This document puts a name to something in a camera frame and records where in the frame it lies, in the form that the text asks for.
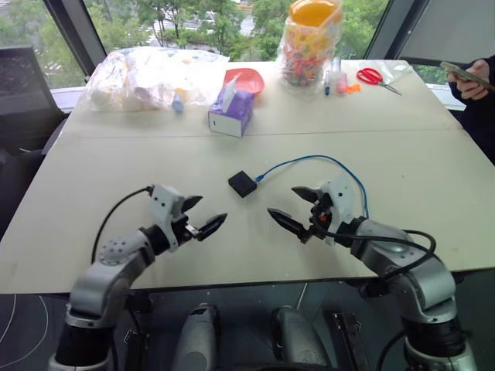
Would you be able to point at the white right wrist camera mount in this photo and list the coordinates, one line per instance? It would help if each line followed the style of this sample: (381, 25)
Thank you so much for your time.
(342, 205)

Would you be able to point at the small blue capped bottle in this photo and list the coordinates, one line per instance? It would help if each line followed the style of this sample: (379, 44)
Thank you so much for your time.
(178, 103)

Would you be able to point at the small black box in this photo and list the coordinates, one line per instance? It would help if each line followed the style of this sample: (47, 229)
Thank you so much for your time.
(242, 184)

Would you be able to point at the smartphone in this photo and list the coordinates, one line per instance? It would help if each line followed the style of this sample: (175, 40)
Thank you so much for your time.
(458, 71)

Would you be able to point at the clear bag of white items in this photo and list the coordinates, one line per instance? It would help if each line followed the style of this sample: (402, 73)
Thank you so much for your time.
(139, 81)

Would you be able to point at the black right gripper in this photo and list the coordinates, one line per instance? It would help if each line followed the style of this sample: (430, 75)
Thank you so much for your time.
(323, 218)

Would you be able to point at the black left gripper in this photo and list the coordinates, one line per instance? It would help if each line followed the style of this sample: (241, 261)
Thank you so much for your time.
(181, 232)

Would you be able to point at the dark rounded grey shape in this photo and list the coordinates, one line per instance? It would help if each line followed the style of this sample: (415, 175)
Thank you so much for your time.
(298, 344)
(199, 340)

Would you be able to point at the bagged jar of colourful beads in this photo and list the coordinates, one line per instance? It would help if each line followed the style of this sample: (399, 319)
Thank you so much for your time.
(307, 50)

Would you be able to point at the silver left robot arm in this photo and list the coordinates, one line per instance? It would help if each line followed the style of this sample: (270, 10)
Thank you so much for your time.
(112, 270)

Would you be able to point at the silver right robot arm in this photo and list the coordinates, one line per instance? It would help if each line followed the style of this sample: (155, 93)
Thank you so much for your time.
(417, 270)

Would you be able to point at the red plastic bowl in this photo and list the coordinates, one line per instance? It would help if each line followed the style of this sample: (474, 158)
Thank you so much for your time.
(249, 79)

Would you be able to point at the blue marker pen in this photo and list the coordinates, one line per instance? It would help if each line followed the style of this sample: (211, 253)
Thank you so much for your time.
(327, 87)

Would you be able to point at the purple tissue box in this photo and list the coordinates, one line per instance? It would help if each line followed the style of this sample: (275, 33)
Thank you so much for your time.
(232, 112)

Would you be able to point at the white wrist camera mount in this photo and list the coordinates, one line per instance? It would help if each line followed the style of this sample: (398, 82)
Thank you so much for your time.
(164, 205)
(342, 205)

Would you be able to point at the person's bare hand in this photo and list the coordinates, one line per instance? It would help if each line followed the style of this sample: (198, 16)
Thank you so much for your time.
(472, 89)

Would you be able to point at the pink small bottle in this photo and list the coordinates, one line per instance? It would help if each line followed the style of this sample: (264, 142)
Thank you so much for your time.
(340, 81)

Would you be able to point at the black screen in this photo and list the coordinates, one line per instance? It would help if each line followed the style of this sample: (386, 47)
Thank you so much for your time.
(21, 79)

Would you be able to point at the dark window frame post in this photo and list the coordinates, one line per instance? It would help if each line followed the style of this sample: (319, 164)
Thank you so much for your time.
(394, 27)
(75, 27)

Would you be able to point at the black office chair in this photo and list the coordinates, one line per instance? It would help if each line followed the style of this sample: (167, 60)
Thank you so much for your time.
(27, 154)

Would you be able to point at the small orange plastic piece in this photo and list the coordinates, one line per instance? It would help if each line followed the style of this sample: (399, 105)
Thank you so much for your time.
(353, 88)

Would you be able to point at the person in dark clothing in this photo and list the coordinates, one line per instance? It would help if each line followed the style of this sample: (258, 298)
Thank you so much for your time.
(483, 123)

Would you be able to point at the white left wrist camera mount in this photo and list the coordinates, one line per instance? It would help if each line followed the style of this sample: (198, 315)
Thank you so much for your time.
(164, 205)

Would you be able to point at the black metal bracket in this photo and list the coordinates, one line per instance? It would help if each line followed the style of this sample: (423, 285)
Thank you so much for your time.
(350, 340)

